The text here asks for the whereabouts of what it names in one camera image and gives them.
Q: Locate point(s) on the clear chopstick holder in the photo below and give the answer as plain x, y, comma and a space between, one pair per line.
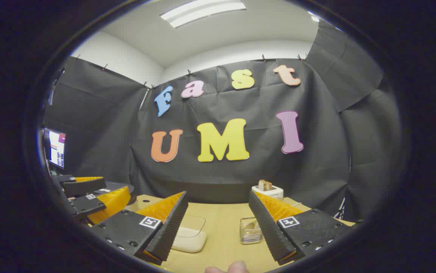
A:
248, 237

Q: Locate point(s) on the clear plastic container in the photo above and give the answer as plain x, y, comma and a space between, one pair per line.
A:
193, 222

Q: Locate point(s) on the ceiling light panel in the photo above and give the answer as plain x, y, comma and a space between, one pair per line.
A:
203, 11

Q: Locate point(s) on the computer monitor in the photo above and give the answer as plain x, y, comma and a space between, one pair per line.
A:
57, 148

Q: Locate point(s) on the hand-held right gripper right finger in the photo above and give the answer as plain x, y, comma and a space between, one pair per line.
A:
267, 231

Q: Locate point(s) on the white toaster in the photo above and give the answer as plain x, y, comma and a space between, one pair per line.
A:
275, 192

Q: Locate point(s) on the white rice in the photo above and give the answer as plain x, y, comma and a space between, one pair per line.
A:
189, 240

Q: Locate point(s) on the wooden spoon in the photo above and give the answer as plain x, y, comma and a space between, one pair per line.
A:
249, 226

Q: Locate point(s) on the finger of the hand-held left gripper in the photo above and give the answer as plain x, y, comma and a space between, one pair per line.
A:
89, 206
85, 186

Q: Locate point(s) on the metal backdrop stand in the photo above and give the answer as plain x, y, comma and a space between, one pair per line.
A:
342, 210

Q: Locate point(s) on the bread slice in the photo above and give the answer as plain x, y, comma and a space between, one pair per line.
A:
265, 185

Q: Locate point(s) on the grey rice cooker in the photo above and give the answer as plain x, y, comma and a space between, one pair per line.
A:
117, 187

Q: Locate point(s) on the black backdrop cloth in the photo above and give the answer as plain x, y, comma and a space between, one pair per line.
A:
240, 174

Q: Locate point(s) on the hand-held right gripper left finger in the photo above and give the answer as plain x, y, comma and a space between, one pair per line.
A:
172, 227

